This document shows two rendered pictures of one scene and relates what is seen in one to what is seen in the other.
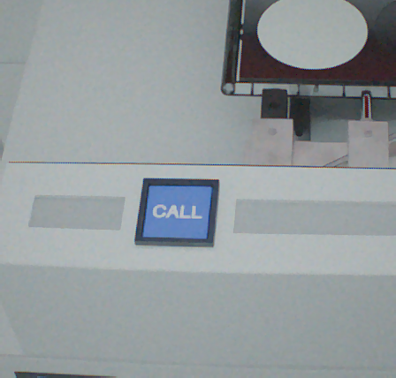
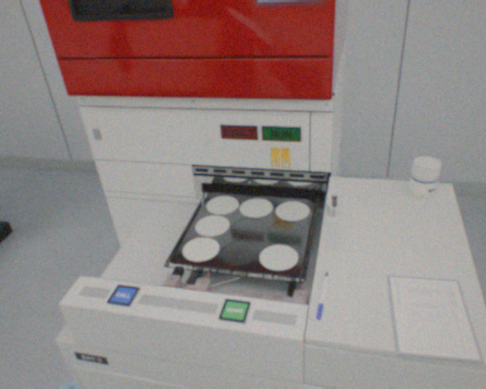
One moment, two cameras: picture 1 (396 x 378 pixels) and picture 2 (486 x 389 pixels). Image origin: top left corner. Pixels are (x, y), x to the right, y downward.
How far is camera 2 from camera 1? 0.42 m
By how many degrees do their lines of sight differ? 19
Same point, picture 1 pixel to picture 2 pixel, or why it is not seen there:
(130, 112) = (143, 271)
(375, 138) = (204, 283)
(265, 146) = (168, 282)
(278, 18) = (192, 244)
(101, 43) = (143, 249)
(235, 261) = (133, 311)
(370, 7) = (222, 244)
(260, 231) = (146, 304)
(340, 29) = (209, 249)
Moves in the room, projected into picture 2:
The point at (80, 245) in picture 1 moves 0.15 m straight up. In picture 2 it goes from (91, 302) to (71, 250)
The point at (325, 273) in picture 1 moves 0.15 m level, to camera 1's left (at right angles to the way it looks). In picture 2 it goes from (159, 319) to (91, 319)
